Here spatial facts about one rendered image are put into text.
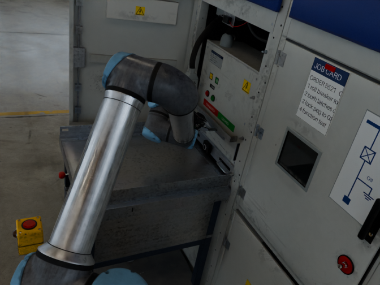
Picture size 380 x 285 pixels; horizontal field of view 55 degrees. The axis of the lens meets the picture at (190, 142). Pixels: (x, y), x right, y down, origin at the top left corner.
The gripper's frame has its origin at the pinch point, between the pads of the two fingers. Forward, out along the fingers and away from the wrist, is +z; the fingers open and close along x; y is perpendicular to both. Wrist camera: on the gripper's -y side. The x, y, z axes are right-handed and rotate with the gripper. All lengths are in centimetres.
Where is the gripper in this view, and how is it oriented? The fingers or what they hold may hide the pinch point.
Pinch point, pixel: (207, 128)
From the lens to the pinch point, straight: 183.8
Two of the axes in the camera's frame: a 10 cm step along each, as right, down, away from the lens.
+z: 6.9, 3.6, 6.3
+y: 4.2, 5.1, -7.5
